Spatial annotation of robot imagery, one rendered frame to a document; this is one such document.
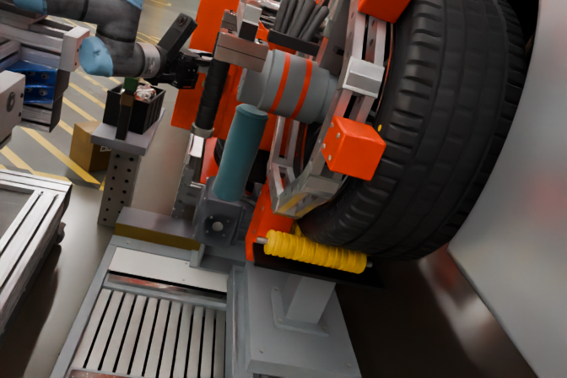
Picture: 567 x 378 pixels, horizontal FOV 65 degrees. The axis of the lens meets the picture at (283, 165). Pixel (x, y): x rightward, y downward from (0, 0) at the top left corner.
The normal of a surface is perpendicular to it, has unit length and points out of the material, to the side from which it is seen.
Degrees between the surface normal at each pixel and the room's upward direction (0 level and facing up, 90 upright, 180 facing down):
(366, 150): 90
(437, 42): 53
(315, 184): 90
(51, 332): 0
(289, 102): 109
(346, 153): 90
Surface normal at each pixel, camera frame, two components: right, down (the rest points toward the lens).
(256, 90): 0.04, 0.58
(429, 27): 0.28, -0.27
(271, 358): 0.31, -0.88
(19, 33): 0.16, 0.43
